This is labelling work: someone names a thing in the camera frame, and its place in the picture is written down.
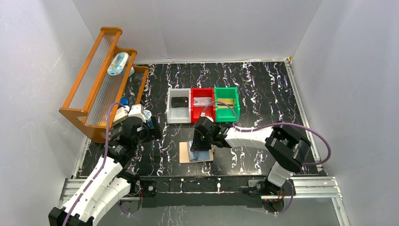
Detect gold card in green bin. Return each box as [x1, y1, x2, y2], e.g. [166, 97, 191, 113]
[218, 98, 234, 105]

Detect white plastic bin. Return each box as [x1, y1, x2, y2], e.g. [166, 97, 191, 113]
[165, 89, 192, 124]

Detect white red small box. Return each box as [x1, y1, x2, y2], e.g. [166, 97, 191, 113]
[112, 106, 130, 126]

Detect beige leather card holder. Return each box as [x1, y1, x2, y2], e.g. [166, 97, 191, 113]
[179, 140, 216, 164]

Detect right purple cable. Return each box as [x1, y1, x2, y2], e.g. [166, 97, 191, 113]
[201, 100, 332, 216]

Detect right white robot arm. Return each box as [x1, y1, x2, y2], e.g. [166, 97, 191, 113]
[184, 116, 311, 196]

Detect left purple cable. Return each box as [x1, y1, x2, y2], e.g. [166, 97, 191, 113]
[62, 102, 128, 226]

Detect purple cable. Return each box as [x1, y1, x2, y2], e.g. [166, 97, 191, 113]
[62, 102, 128, 226]
[201, 100, 332, 216]

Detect red plastic bin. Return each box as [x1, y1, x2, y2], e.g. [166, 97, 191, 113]
[191, 88, 216, 124]

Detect green plastic bin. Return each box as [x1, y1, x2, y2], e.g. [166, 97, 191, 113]
[214, 87, 240, 122]

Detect gold card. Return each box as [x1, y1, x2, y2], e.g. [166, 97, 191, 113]
[218, 98, 234, 105]
[218, 101, 234, 108]

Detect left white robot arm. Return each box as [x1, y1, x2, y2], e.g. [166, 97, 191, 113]
[48, 104, 161, 226]

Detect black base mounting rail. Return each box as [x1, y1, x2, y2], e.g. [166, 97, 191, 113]
[139, 176, 296, 211]

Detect wooden three-tier shelf rack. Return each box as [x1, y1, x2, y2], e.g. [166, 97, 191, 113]
[59, 27, 149, 143]

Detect silver card in red bin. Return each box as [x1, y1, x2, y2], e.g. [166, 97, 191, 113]
[193, 97, 212, 103]

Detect blue white round tin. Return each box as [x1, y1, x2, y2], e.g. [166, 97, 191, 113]
[143, 110, 153, 129]

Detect blue bottle cap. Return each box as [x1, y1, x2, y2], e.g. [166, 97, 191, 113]
[120, 97, 128, 106]

